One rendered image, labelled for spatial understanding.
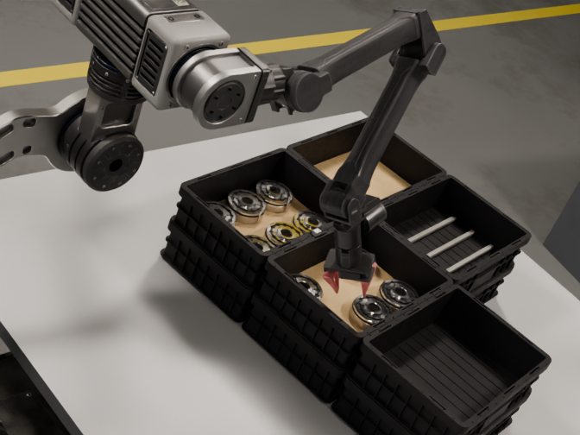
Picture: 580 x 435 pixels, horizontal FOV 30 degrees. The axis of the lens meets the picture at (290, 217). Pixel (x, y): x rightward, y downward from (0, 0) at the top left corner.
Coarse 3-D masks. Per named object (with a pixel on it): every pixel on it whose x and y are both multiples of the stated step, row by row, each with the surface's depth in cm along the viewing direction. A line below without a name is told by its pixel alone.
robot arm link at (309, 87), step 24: (384, 24) 224; (408, 24) 225; (432, 24) 229; (336, 48) 217; (360, 48) 217; (384, 48) 222; (408, 48) 233; (312, 72) 207; (336, 72) 214; (288, 96) 205; (312, 96) 207
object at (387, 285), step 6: (384, 282) 267; (390, 282) 269; (396, 282) 269; (402, 282) 270; (384, 288) 266; (390, 288) 266; (408, 288) 269; (384, 294) 264; (390, 294) 264; (414, 294) 268; (390, 300) 262; (396, 300) 263; (402, 300) 264; (408, 300) 265; (402, 306) 262
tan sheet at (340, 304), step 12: (312, 276) 266; (384, 276) 275; (324, 288) 263; (348, 288) 266; (360, 288) 268; (372, 288) 269; (324, 300) 260; (336, 300) 261; (348, 300) 262; (336, 312) 257; (348, 312) 259; (348, 324) 256
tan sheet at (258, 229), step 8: (224, 200) 279; (296, 200) 289; (296, 208) 286; (304, 208) 288; (264, 216) 279; (272, 216) 280; (280, 216) 281; (288, 216) 283; (240, 224) 273; (248, 224) 274; (256, 224) 275; (264, 224) 276; (248, 232) 271; (256, 232) 273
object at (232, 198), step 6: (234, 192) 278; (240, 192) 279; (246, 192) 280; (252, 192) 280; (228, 198) 275; (234, 198) 276; (258, 198) 279; (234, 204) 274; (258, 204) 277; (264, 204) 278; (240, 210) 272; (246, 210) 274; (252, 210) 274; (258, 210) 275; (264, 210) 276
